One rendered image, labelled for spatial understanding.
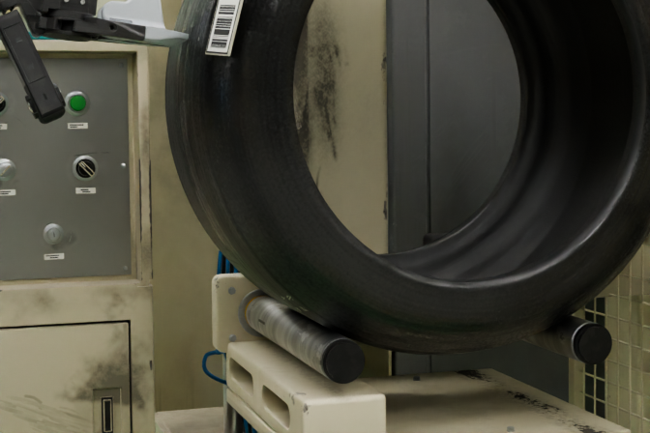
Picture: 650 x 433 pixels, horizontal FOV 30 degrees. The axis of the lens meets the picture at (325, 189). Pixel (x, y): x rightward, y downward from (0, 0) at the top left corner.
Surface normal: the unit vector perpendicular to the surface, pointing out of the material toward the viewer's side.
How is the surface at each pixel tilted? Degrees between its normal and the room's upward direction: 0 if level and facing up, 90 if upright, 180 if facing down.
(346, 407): 90
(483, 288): 101
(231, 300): 90
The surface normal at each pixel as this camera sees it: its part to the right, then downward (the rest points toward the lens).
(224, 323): 0.29, 0.04
